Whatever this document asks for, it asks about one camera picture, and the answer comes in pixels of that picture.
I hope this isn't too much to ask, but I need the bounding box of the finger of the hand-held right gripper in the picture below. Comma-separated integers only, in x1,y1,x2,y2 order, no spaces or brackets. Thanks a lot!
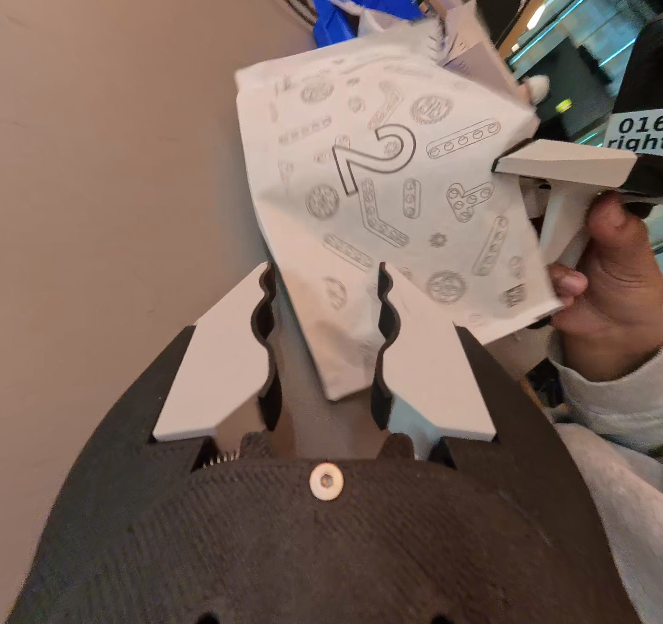
491,138,639,190

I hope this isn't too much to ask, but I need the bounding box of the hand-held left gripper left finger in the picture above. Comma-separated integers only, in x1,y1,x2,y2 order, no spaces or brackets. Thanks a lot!
152,261,284,454

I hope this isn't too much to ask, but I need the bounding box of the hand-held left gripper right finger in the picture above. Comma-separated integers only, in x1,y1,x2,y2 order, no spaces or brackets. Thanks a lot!
369,261,499,459

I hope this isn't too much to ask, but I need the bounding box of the white printed paper bag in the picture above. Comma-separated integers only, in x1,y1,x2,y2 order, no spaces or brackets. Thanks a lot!
234,0,565,402

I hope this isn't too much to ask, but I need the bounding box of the person's right forearm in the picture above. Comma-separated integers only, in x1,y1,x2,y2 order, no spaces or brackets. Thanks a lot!
546,344,663,454

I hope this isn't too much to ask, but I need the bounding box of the person's right hand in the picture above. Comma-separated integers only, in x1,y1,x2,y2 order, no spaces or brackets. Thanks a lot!
548,193,663,382

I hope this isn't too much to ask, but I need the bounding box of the person's grey clothing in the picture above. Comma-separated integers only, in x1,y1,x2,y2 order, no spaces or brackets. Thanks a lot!
553,422,663,624

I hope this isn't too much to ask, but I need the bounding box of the large blue plastic bin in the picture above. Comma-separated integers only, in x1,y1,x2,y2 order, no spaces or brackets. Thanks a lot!
311,0,426,49

